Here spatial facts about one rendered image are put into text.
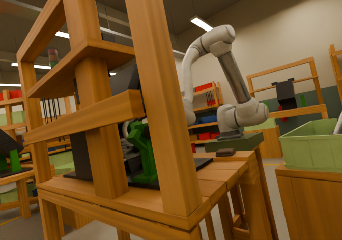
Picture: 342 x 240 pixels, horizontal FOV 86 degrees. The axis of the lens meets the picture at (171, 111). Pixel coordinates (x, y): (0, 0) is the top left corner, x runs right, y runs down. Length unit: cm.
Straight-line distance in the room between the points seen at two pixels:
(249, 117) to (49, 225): 171
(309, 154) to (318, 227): 36
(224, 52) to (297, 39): 535
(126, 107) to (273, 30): 635
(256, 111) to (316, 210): 63
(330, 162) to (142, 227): 86
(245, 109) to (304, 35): 531
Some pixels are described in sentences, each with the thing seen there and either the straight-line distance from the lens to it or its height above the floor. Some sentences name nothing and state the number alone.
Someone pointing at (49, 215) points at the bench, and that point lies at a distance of 188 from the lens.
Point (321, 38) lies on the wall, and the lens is 654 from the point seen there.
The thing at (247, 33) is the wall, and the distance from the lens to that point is 690.
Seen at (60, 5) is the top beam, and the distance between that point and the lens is 124.
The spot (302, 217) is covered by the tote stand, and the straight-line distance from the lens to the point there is 126.
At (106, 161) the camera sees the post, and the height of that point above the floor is 104.
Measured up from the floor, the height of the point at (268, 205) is 36.
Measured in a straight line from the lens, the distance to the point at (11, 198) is 467.
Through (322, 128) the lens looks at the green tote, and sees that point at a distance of 171.
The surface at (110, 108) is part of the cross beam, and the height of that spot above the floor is 124.
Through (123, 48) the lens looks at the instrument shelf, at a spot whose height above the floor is 152.
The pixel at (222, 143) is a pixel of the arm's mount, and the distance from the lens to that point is 146.
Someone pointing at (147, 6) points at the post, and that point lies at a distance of 64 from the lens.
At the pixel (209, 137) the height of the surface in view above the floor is 35.
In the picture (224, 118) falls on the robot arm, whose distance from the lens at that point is 151.
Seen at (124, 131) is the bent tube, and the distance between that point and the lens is 116.
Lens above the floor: 116
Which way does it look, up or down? 3 degrees up
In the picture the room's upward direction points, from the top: 11 degrees counter-clockwise
